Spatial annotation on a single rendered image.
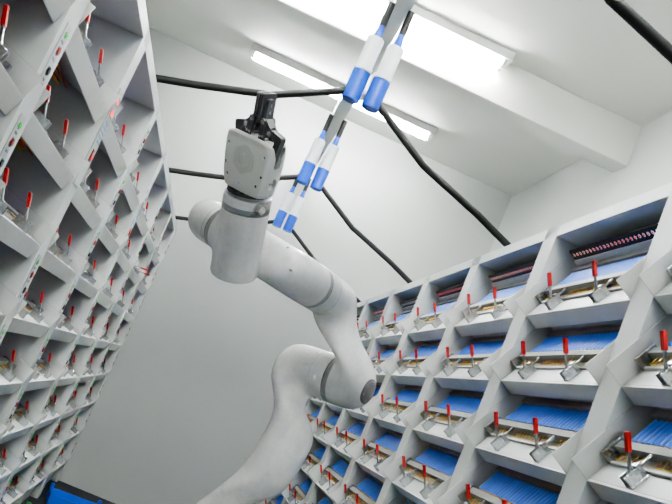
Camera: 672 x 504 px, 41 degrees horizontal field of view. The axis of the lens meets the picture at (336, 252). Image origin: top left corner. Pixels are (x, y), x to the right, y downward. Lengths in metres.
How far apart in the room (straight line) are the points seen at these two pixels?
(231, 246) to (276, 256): 0.15
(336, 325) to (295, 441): 0.24
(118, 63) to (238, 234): 1.04
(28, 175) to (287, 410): 0.98
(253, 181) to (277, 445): 0.58
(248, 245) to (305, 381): 0.44
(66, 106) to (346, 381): 1.09
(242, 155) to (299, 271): 0.28
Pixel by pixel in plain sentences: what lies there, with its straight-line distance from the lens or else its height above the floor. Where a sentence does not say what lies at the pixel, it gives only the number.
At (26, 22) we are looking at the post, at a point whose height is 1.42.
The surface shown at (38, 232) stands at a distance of 2.41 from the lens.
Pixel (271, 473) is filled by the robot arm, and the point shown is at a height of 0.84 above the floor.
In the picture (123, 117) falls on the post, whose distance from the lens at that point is 3.18.
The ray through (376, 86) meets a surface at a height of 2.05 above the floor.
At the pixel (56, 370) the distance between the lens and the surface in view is 3.79.
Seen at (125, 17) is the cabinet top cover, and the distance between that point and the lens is 2.43.
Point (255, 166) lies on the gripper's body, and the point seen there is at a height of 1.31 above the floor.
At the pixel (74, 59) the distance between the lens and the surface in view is 2.00.
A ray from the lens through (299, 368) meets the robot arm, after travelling 1.90.
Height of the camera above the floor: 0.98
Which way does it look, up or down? 10 degrees up
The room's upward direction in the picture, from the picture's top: 23 degrees clockwise
